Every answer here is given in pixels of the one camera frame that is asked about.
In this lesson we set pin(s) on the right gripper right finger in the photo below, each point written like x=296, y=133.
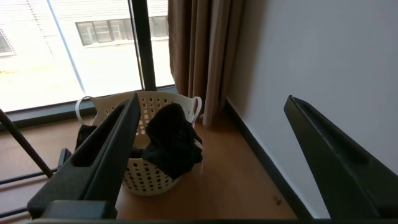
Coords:
x=348, y=180

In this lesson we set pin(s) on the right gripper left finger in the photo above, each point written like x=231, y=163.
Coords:
x=93, y=174

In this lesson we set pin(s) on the black clothes rack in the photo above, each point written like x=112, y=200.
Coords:
x=64, y=157

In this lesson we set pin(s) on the white laundry basket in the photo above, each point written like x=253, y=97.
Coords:
x=102, y=105

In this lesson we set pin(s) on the black garment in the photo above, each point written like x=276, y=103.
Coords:
x=84, y=135

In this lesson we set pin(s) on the window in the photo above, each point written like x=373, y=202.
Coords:
x=144, y=46

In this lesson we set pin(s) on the brown curtain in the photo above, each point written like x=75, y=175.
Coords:
x=199, y=56

